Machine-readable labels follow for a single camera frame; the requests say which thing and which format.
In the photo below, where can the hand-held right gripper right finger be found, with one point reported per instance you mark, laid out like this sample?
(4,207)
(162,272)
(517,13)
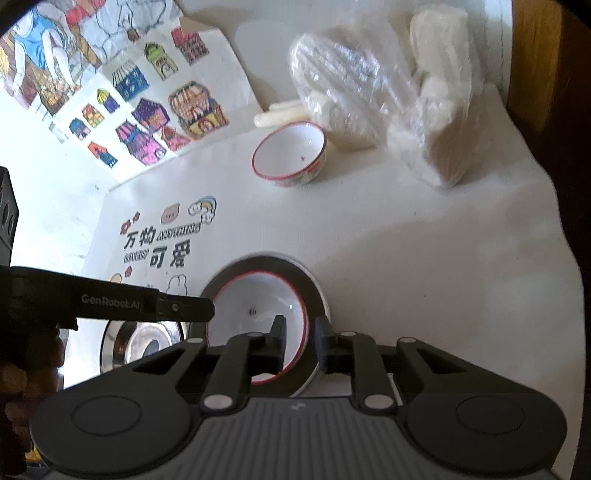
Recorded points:
(323,344)

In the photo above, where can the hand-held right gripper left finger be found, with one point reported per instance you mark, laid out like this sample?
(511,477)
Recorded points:
(278,339)

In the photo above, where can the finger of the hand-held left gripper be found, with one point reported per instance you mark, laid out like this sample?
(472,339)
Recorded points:
(189,310)

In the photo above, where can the white ceramic bowl red rim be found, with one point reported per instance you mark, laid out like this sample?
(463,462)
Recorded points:
(286,147)
(258,295)

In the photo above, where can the stainless steel bowl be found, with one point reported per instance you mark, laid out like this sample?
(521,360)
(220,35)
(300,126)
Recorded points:
(314,286)

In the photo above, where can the small stainless steel plate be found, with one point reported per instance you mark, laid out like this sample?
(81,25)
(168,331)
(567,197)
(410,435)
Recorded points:
(138,344)

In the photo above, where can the person's left hand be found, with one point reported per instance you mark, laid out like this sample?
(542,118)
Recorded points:
(27,369)

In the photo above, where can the white printed cloth mat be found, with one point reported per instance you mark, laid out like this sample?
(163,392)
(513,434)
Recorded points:
(415,258)

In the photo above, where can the white stick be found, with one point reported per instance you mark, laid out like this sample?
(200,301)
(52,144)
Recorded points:
(281,114)

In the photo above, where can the coloured houses drawing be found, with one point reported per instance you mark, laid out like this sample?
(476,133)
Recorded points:
(217,60)

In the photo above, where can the large coloured figure drawing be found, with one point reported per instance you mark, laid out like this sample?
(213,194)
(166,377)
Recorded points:
(69,41)

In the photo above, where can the plastic bag of white lumps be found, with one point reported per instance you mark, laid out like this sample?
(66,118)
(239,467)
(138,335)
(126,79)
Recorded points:
(392,92)

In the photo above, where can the wooden frame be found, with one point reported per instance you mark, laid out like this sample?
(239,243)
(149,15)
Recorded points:
(531,55)

